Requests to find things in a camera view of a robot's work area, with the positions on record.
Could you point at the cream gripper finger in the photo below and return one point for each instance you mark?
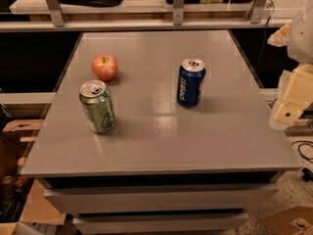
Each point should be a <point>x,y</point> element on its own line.
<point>295,95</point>
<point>280,37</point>

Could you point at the blue pepsi can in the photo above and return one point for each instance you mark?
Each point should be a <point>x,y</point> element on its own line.
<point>190,81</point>

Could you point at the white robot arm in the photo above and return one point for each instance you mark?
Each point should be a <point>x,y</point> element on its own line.
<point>300,47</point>

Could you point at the green soda can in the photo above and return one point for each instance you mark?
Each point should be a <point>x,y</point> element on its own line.
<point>96,100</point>

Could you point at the cardboard piece on floor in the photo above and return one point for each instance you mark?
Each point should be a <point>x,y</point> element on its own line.
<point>294,221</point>

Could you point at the lower white drawer front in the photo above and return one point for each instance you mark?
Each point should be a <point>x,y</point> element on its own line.
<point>160,223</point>

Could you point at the white drawer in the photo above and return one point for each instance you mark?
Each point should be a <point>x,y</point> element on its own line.
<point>160,223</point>
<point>160,198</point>

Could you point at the grey drawer cabinet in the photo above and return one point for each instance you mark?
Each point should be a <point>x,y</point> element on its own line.
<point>224,139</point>

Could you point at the red apple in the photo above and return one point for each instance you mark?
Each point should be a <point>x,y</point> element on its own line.
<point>105,67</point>

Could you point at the upper white drawer front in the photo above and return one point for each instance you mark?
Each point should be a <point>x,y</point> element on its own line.
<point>160,198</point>

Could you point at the right metal shelf bracket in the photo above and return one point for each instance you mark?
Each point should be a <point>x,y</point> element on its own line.
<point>256,12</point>

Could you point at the metal shelf bracket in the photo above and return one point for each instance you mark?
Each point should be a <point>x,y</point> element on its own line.
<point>56,13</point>
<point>178,12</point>
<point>256,12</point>

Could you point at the middle metal shelf bracket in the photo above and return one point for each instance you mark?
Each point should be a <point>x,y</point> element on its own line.
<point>178,12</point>

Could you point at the left metal shelf bracket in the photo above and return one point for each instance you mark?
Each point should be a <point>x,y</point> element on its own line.
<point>56,13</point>

